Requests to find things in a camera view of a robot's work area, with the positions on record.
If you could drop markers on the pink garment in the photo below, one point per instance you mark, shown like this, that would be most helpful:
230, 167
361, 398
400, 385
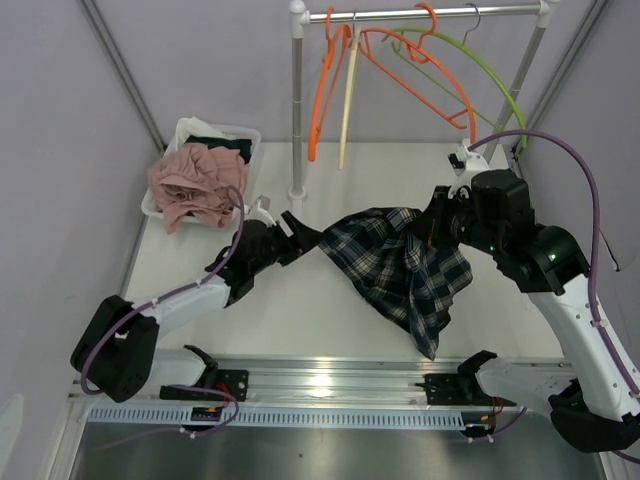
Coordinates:
200, 182

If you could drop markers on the white slotted cable duct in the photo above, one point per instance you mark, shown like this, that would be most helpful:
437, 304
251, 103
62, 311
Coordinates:
413, 419

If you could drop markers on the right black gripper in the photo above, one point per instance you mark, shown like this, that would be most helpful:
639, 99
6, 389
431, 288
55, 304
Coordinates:
435, 216

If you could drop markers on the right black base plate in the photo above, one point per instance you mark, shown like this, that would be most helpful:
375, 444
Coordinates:
449, 389

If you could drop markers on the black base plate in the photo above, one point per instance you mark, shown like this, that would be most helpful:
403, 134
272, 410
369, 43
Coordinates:
449, 389
233, 382

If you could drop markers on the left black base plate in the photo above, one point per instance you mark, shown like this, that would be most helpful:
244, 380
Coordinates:
233, 382

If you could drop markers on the left orange hanger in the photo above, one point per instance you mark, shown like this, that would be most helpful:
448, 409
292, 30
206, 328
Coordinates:
338, 40

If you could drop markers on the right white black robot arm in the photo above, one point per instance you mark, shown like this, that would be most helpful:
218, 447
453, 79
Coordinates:
596, 411

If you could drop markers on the dark green garment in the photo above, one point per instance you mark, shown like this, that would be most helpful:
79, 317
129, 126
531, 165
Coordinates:
243, 145

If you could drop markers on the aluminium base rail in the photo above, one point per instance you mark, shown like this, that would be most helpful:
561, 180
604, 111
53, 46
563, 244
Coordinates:
314, 382

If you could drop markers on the navy plaid skirt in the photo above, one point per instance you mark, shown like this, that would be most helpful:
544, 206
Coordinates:
408, 282

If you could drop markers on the silver clothes rack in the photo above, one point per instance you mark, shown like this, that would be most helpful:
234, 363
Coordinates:
379, 22

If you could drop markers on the white cloth in basket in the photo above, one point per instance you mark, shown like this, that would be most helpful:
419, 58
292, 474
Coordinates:
187, 127

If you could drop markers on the white plastic basket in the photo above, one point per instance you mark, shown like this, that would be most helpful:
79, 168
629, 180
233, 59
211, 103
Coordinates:
230, 132

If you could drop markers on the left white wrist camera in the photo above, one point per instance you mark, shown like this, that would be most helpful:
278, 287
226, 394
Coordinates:
259, 210

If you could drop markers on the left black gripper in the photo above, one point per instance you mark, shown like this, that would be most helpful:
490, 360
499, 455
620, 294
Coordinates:
301, 240

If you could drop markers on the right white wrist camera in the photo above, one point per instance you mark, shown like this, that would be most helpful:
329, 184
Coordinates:
466, 164

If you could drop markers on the cream hanger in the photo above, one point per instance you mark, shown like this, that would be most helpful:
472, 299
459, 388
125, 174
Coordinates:
348, 97

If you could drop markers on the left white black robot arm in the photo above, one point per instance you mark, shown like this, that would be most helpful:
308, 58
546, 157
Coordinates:
118, 354

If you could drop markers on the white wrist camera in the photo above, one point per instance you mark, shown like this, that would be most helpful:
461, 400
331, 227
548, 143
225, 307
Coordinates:
466, 164
259, 210

